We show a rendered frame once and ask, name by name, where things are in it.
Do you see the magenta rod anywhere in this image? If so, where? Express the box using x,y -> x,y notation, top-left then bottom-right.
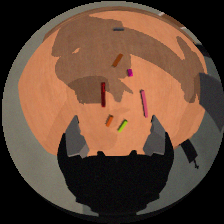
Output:
127,69 -> 133,77

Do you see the pink rod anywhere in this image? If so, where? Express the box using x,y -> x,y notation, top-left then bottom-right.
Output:
140,90 -> 148,118

